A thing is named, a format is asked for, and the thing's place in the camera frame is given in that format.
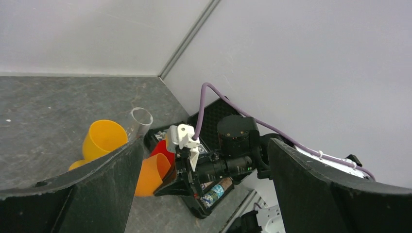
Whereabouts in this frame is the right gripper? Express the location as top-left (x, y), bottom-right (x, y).
top-left (154, 149), bottom-right (225, 197)

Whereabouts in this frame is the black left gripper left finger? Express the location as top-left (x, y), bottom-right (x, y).
top-left (0, 139), bottom-right (144, 233)

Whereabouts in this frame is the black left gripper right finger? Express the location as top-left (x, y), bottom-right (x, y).
top-left (268, 139), bottom-right (412, 233)

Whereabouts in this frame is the orange wine glass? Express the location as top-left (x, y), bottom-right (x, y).
top-left (134, 153), bottom-right (171, 197)

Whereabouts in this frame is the red wine glass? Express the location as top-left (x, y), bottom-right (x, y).
top-left (150, 140), bottom-right (175, 167)

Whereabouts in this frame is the yellow wine glass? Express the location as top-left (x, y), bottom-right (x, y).
top-left (69, 119), bottom-right (128, 171)

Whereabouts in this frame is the clear wine glass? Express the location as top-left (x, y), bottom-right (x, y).
top-left (126, 107), bottom-right (154, 141)

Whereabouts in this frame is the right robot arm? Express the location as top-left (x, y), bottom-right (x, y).
top-left (154, 115), bottom-right (281, 204)

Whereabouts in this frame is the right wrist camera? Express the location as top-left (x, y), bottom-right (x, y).
top-left (165, 124), bottom-right (201, 171)

